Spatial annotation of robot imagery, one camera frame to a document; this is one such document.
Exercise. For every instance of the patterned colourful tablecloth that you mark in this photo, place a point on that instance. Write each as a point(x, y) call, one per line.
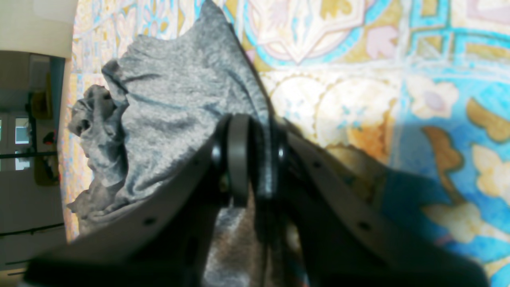
point(408, 99)

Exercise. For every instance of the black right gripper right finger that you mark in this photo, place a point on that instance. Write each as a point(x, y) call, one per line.
point(344, 242)

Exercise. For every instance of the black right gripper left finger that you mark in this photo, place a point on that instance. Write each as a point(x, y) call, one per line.
point(165, 241)

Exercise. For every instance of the grey t-shirt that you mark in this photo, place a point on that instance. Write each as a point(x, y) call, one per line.
point(163, 101)

